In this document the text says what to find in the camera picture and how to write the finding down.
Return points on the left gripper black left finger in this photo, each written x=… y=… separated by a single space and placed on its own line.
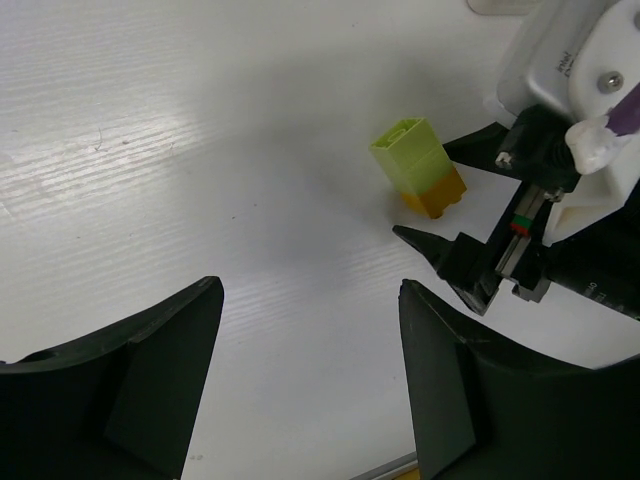
x=118 y=403

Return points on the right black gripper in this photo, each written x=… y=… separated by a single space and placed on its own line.
x=532 y=151

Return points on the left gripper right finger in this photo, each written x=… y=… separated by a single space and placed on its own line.
x=486 y=407

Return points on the yellow green lego stack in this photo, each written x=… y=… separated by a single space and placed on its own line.
x=418 y=167

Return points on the aluminium rail front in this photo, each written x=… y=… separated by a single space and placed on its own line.
x=391 y=470

